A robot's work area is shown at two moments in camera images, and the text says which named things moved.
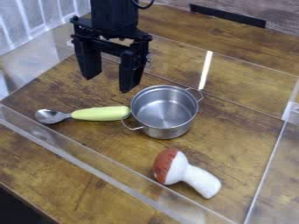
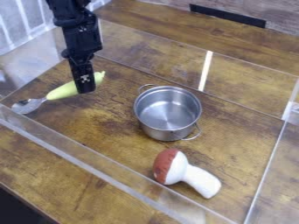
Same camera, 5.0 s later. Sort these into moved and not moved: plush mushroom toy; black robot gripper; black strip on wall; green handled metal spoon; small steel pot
Moved: small steel pot; green handled metal spoon; black robot gripper
Not moved: plush mushroom toy; black strip on wall
